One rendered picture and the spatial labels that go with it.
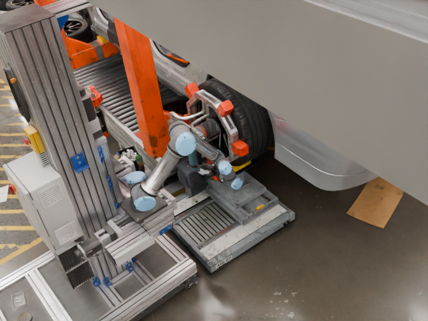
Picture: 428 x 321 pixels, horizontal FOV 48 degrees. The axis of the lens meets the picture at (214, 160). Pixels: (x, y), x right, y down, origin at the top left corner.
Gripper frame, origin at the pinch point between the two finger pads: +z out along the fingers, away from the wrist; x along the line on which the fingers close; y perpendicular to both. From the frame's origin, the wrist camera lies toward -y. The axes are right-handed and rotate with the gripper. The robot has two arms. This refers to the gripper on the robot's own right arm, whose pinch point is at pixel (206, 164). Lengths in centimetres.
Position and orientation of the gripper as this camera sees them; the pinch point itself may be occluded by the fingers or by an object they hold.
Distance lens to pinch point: 313.4
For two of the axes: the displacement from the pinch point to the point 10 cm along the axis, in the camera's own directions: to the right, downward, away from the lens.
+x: -7.0, 6.8, -2.1
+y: -4.1, -6.2, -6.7
